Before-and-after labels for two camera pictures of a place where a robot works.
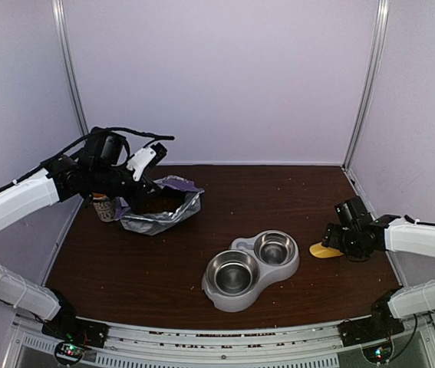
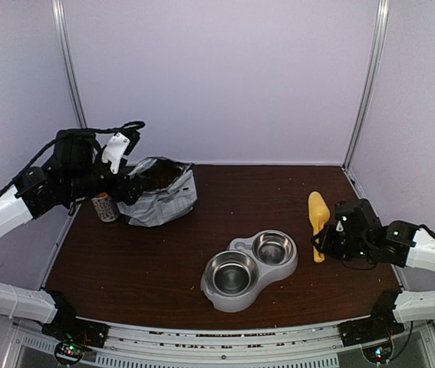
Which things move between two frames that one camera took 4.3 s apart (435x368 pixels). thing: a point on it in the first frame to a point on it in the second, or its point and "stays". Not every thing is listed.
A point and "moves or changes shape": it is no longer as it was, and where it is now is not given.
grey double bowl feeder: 235,277 stays
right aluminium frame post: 377,54 stays
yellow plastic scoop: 321,251 moves or changes shape
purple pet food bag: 176,198 moves or changes shape
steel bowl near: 232,272 stays
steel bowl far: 275,248 stays
